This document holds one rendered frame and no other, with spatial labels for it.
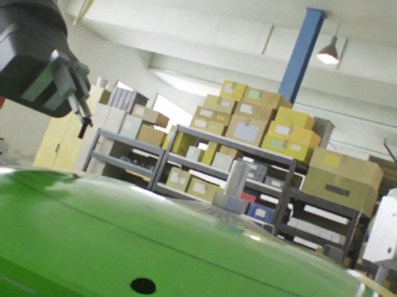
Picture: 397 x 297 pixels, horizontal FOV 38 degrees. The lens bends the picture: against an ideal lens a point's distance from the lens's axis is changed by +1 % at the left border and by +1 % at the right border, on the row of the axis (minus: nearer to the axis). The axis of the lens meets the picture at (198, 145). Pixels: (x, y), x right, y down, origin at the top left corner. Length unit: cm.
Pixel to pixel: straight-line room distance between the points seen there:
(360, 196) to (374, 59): 407
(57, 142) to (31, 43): 707
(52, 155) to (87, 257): 735
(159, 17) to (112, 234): 1100
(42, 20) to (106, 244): 34
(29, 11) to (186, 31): 1027
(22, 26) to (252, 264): 32
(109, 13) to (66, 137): 490
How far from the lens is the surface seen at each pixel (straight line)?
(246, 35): 1021
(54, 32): 52
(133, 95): 712
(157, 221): 22
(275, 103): 612
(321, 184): 578
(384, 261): 87
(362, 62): 942
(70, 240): 20
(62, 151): 744
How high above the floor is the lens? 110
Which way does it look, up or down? 5 degrees up
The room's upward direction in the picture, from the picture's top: 20 degrees clockwise
